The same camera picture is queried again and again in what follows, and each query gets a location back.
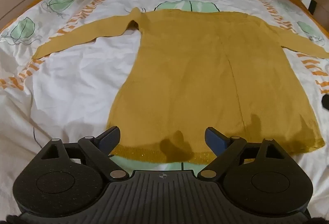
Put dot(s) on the yellow knit sweater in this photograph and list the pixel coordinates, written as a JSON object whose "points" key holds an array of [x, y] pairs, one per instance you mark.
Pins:
{"points": [[192, 72]]}

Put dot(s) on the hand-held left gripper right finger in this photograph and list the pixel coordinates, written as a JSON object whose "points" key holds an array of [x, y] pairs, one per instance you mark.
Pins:
{"points": [[216, 140]]}

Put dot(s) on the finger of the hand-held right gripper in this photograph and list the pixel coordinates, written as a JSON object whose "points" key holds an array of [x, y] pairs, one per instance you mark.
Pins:
{"points": [[326, 103]]}

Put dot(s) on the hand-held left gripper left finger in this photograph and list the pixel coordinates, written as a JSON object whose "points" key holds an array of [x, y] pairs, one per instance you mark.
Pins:
{"points": [[110, 139]]}

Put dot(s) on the white printed bed sheet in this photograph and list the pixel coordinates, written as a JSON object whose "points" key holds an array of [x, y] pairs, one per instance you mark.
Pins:
{"points": [[77, 72]]}

